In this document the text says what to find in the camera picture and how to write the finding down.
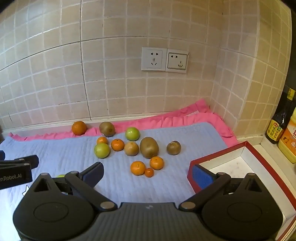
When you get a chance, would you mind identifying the dark soy sauce bottle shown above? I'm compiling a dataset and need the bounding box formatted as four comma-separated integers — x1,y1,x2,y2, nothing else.
265,87,296,144

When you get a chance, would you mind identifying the red box with white inside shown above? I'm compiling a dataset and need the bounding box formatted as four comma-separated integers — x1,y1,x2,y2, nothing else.
187,141,296,241

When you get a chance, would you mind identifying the large orange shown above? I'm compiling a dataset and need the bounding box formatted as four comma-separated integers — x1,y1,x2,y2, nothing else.
71,121,87,136

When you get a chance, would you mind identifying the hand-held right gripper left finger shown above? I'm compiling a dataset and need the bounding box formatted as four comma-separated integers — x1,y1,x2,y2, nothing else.
29,162,118,212

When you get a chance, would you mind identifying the pink ruffled cloth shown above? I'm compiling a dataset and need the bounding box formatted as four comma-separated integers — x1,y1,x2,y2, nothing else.
9,98,238,149

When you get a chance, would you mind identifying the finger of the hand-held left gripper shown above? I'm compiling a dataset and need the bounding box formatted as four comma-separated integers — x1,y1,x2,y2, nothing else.
0,155,39,169

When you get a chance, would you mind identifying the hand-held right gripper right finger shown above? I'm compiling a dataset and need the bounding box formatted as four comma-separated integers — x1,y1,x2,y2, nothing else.
179,164,264,212

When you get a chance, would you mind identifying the yellow cooking oil bottle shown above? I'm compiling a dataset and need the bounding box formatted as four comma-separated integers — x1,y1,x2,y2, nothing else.
278,115,296,164

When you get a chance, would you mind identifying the blue quilted mat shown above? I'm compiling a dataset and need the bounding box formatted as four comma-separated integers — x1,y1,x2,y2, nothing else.
0,122,228,204

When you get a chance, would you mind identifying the light brown kiwi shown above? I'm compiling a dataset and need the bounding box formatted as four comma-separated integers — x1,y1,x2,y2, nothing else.
124,141,139,156

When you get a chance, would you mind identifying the large brown kiwi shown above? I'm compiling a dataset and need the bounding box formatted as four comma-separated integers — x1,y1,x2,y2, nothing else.
140,137,159,159

